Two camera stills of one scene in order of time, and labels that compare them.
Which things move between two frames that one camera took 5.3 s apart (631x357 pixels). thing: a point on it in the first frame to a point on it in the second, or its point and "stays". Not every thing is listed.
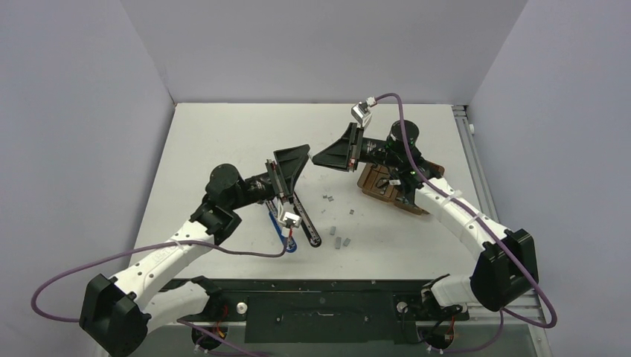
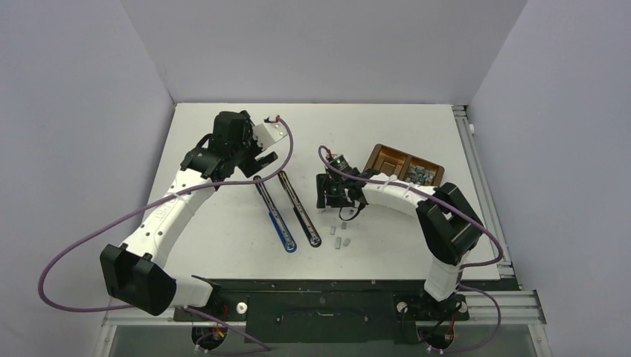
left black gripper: (291, 161) to (251, 164)
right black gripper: (339, 155) to (326, 181)
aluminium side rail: (474, 162) stays
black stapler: (306, 222) stays
